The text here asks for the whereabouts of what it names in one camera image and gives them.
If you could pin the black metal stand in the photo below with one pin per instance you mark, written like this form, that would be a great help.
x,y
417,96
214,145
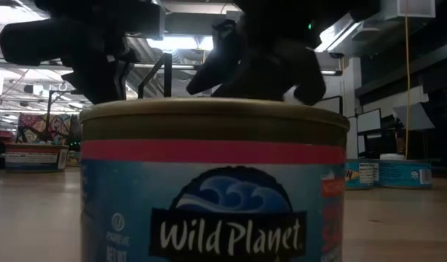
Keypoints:
x,y
48,116

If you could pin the grey angled panel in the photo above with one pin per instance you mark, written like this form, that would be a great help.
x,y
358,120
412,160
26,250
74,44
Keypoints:
x,y
413,118

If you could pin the small white object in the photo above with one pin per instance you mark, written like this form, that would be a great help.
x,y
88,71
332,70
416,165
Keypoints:
x,y
391,156

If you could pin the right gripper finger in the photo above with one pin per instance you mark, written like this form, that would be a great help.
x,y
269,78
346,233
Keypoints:
x,y
260,76
216,69

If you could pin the black aluminium table frame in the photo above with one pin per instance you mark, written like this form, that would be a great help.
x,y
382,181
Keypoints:
x,y
445,171

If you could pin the white board panel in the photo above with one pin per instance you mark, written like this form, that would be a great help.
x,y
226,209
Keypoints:
x,y
369,120

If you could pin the blue-label yellowfin tuna can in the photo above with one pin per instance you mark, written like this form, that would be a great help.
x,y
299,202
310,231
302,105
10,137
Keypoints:
x,y
365,174

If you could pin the colourful patterned panel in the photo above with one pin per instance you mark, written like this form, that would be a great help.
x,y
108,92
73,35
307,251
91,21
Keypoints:
x,y
34,127

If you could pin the wooden shelf with black frame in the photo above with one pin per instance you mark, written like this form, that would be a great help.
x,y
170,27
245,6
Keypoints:
x,y
167,80

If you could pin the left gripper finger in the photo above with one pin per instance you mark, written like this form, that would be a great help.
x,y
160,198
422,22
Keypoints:
x,y
103,83

